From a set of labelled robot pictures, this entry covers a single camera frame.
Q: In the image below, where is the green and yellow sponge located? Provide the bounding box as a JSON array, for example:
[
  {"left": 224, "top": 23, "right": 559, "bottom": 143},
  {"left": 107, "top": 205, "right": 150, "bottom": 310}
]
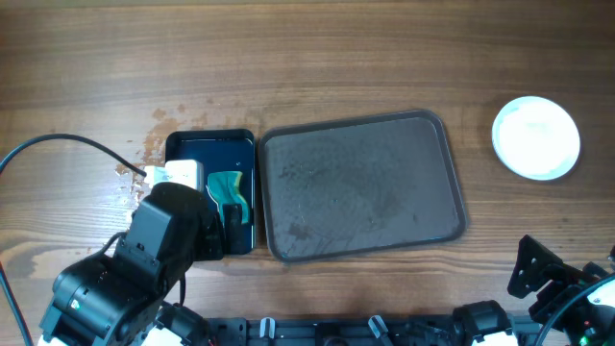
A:
[{"left": 207, "top": 171, "right": 251, "bottom": 225}]

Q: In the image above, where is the white plate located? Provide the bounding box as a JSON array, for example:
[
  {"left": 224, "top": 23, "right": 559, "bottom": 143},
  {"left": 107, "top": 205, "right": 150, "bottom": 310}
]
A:
[{"left": 491, "top": 96, "right": 581, "bottom": 182}]

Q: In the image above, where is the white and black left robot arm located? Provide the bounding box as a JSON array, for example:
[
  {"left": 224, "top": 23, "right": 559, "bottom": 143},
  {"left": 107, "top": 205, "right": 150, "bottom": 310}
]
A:
[{"left": 38, "top": 183, "right": 243, "bottom": 345}]

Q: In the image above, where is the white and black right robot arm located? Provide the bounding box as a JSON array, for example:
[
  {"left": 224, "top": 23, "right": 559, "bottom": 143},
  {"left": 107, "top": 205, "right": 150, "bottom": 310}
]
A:
[{"left": 453, "top": 235, "right": 614, "bottom": 346}]

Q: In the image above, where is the dark blue water tray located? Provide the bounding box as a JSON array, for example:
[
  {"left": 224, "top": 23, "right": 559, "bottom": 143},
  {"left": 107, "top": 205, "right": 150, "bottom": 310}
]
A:
[{"left": 164, "top": 129, "right": 256, "bottom": 256}]

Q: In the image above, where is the dark brown serving tray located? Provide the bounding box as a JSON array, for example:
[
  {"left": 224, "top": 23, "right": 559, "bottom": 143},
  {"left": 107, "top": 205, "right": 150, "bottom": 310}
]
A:
[{"left": 258, "top": 110, "right": 469, "bottom": 264}]

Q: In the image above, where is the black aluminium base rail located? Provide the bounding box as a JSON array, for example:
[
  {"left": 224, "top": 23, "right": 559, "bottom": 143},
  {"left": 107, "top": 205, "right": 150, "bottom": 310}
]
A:
[{"left": 158, "top": 314, "right": 542, "bottom": 346}]

